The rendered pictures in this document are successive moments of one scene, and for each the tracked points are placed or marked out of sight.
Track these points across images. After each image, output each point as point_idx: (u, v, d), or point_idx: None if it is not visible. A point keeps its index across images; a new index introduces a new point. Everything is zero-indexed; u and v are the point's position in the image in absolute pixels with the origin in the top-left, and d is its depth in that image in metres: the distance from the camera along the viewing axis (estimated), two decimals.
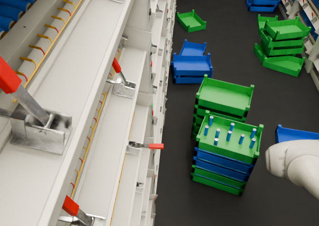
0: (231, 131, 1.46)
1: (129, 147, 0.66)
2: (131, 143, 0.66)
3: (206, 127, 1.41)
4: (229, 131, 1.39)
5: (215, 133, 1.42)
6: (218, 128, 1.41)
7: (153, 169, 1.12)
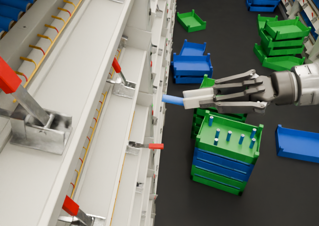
0: (166, 96, 0.65)
1: (129, 147, 0.66)
2: (131, 143, 0.66)
3: None
4: (229, 131, 1.39)
5: (215, 133, 1.42)
6: (218, 128, 1.41)
7: (153, 169, 1.12)
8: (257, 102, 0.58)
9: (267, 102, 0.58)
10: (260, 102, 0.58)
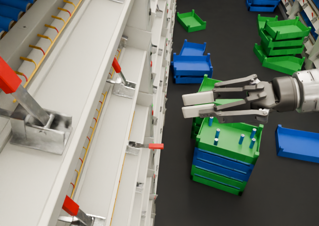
0: None
1: (129, 147, 0.66)
2: (131, 143, 0.66)
3: None
4: None
5: (215, 133, 1.42)
6: (218, 128, 1.41)
7: (153, 169, 1.12)
8: (258, 109, 0.56)
9: (268, 109, 0.56)
10: (262, 110, 0.56)
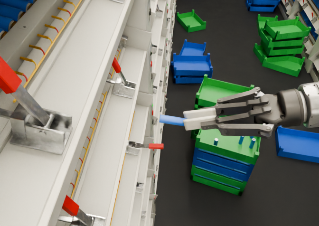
0: None
1: (129, 147, 0.66)
2: (131, 143, 0.66)
3: None
4: None
5: None
6: None
7: (153, 169, 1.12)
8: (262, 124, 0.54)
9: (273, 125, 0.54)
10: (266, 125, 0.54)
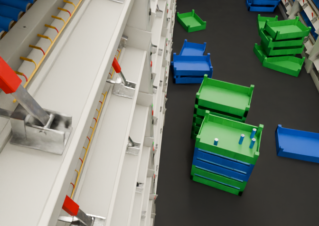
0: None
1: (129, 147, 0.66)
2: None
3: None
4: None
5: None
6: None
7: (153, 169, 1.12)
8: None
9: None
10: None
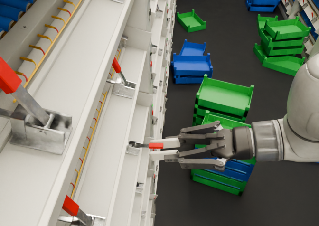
0: None
1: (129, 147, 0.66)
2: (131, 143, 0.66)
3: None
4: None
5: None
6: None
7: (153, 169, 1.12)
8: (215, 132, 0.68)
9: (223, 130, 0.67)
10: (218, 131, 0.67)
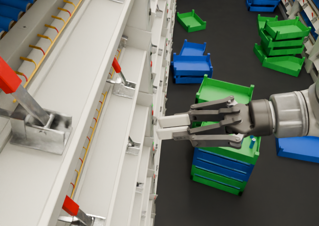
0: None
1: (129, 147, 0.66)
2: None
3: None
4: None
5: None
6: None
7: (153, 169, 1.12)
8: (229, 108, 0.62)
9: (238, 106, 0.61)
10: (232, 107, 0.61)
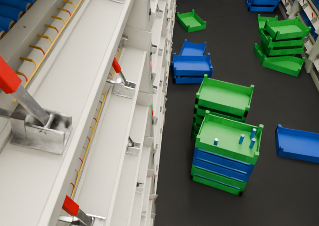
0: None
1: (129, 147, 0.66)
2: None
3: None
4: None
5: None
6: None
7: (153, 169, 1.12)
8: None
9: None
10: None
